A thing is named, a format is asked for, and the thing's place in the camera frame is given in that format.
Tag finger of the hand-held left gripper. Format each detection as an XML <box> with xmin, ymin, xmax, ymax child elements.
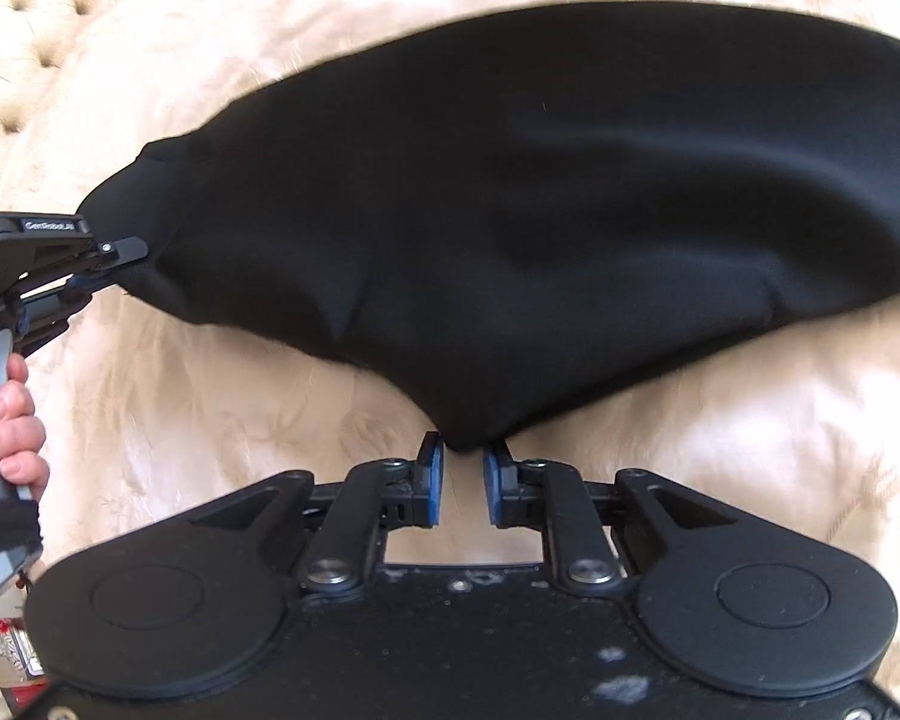
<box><xmin>82</xmin><ymin>236</ymin><xmax>151</xmax><ymax>272</ymax></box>
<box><xmin>16</xmin><ymin>270</ymin><xmax>115</xmax><ymax>350</ymax></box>

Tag black pants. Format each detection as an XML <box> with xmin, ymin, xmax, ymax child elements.
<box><xmin>75</xmin><ymin>1</ymin><xmax>900</xmax><ymax>458</ymax></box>

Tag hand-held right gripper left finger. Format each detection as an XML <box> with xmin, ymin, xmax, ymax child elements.
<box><xmin>186</xmin><ymin>431</ymin><xmax>448</xmax><ymax>595</ymax></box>

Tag cream satin bedspread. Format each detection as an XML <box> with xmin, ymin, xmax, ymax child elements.
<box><xmin>0</xmin><ymin>0</ymin><xmax>900</xmax><ymax>695</ymax></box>

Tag cream tufted headboard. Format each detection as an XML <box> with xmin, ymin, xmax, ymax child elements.
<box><xmin>0</xmin><ymin>0</ymin><xmax>167</xmax><ymax>212</ymax></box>

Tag person's left hand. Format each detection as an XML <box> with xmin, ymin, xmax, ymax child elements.
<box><xmin>0</xmin><ymin>333</ymin><xmax>50</xmax><ymax>502</ymax></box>

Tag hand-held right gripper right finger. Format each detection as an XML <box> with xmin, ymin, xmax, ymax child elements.
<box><xmin>481</xmin><ymin>439</ymin><xmax>740</xmax><ymax>595</ymax></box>

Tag black cloth wrist strap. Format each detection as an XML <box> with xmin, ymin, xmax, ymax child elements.
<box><xmin>0</xmin><ymin>501</ymin><xmax>44</xmax><ymax>568</ymax></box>

